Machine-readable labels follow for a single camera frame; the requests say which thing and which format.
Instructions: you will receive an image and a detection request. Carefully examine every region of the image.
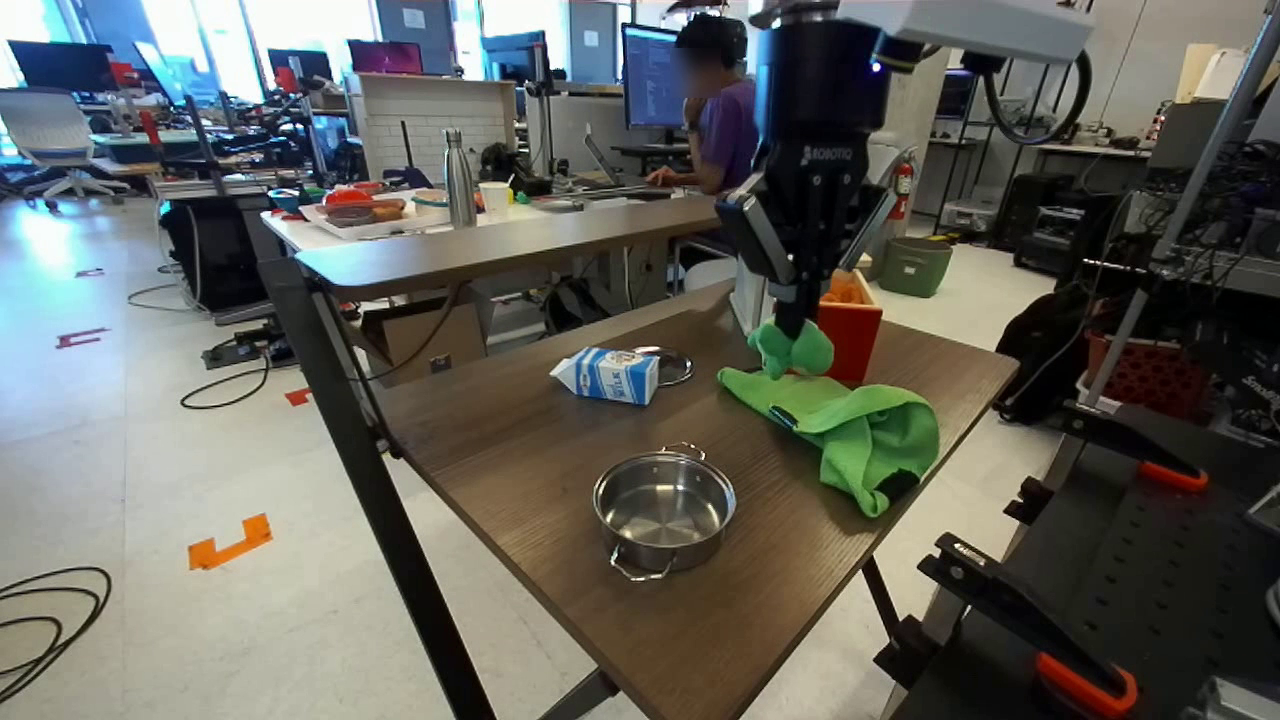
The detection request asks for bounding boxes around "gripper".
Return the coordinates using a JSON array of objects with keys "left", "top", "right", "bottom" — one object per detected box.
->
[{"left": 714, "top": 18, "right": 898, "bottom": 341}]

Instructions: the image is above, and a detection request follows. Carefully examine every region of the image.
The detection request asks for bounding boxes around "green toy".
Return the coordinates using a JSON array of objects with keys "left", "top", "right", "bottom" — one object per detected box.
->
[{"left": 747, "top": 319, "right": 837, "bottom": 382}]

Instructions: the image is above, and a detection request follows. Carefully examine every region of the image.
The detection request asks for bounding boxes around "fire extinguisher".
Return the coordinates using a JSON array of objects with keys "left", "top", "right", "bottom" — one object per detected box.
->
[{"left": 888, "top": 148, "right": 918, "bottom": 224}]

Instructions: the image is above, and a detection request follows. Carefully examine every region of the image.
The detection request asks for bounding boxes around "orange box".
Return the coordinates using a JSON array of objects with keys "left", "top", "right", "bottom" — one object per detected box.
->
[{"left": 814, "top": 267, "right": 885, "bottom": 387}]

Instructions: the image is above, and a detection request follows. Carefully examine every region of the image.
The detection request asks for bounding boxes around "green bin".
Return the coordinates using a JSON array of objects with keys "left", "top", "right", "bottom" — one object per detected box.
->
[{"left": 877, "top": 236, "right": 955, "bottom": 300}]

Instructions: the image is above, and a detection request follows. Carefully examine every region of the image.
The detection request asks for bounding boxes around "person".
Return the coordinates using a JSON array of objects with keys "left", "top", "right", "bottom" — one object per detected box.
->
[{"left": 645, "top": 12, "right": 761, "bottom": 197}]

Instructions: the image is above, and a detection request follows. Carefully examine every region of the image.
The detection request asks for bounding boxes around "small steel pot lid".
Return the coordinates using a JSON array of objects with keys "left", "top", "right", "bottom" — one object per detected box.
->
[{"left": 632, "top": 345, "right": 695, "bottom": 388}]

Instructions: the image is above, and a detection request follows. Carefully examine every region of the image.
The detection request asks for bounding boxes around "laptop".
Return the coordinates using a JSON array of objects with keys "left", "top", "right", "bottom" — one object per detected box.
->
[{"left": 583, "top": 128, "right": 678, "bottom": 202}]

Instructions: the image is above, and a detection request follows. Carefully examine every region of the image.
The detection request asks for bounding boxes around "green cloth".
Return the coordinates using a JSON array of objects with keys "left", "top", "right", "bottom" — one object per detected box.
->
[{"left": 717, "top": 366, "right": 942, "bottom": 519}]

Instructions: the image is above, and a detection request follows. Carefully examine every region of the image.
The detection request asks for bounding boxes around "monitor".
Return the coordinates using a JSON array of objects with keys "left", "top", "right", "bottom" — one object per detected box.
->
[
  {"left": 266, "top": 47, "right": 335, "bottom": 87},
  {"left": 346, "top": 39, "right": 425, "bottom": 77},
  {"left": 7, "top": 39, "right": 120, "bottom": 94},
  {"left": 620, "top": 22, "right": 693, "bottom": 132},
  {"left": 479, "top": 29, "right": 551, "bottom": 87}
]

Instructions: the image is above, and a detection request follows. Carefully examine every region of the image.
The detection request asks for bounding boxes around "milk carton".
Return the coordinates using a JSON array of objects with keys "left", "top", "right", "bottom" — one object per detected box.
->
[{"left": 549, "top": 346, "right": 662, "bottom": 407}]

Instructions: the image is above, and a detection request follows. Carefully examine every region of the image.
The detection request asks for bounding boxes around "black backpack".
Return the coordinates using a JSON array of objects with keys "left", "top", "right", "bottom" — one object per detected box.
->
[{"left": 994, "top": 282, "right": 1105, "bottom": 427}]

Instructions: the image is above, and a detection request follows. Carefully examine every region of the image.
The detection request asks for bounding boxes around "brown desk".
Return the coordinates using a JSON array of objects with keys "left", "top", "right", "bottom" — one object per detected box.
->
[{"left": 294, "top": 194, "right": 723, "bottom": 303}]

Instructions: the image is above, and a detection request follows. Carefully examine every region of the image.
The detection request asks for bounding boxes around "small steel pot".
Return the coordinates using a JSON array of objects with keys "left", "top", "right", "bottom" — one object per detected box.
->
[{"left": 592, "top": 442, "right": 739, "bottom": 584}]

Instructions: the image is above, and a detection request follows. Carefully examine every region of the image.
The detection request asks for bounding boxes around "steel bottle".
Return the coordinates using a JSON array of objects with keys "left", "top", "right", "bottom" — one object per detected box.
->
[{"left": 442, "top": 127, "right": 480, "bottom": 230}]

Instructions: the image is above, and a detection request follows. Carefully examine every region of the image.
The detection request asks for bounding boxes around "red crate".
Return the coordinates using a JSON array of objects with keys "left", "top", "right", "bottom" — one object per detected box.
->
[{"left": 1084, "top": 329, "right": 1213, "bottom": 422}]

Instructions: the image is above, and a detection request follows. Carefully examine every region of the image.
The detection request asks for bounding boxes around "white tiled partition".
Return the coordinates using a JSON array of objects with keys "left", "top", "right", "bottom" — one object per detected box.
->
[{"left": 354, "top": 72, "right": 519, "bottom": 187}]

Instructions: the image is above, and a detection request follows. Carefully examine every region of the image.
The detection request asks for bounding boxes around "cardboard box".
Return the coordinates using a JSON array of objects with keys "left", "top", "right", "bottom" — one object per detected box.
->
[{"left": 359, "top": 298, "right": 490, "bottom": 389}]

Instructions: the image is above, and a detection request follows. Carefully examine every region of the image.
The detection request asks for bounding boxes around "white tray with food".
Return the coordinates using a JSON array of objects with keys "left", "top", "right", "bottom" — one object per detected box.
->
[{"left": 298, "top": 183, "right": 453, "bottom": 242}]

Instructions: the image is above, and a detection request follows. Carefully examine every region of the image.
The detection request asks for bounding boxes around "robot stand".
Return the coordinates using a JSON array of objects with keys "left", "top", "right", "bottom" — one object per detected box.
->
[{"left": 874, "top": 398, "right": 1280, "bottom": 720}]

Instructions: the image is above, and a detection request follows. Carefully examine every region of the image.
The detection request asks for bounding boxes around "power strip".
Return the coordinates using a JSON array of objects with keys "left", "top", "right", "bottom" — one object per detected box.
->
[{"left": 200, "top": 322, "right": 298, "bottom": 372}]

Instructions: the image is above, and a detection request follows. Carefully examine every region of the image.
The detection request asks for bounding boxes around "office chair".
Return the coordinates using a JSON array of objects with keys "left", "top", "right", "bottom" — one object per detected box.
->
[{"left": 0, "top": 87, "right": 133, "bottom": 212}]

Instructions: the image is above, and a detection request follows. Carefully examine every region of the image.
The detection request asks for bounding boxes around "black clamp with orange handle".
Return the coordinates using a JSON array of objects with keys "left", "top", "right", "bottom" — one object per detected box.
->
[
  {"left": 917, "top": 532, "right": 1140, "bottom": 720},
  {"left": 1058, "top": 399, "right": 1210, "bottom": 494}
]

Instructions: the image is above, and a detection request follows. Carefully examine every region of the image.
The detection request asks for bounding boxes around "coil of black cable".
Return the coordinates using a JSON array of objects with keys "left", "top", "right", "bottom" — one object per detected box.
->
[{"left": 0, "top": 566, "right": 114, "bottom": 707}]

